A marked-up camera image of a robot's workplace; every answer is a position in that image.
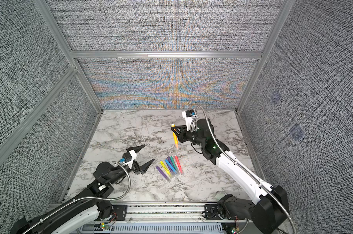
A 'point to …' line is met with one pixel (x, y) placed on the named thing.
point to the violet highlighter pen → (170, 161)
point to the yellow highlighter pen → (165, 167)
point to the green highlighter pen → (173, 162)
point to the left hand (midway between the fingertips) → (149, 149)
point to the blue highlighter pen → (171, 166)
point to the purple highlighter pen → (164, 175)
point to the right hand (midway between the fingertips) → (172, 125)
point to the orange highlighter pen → (175, 137)
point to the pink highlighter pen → (179, 165)
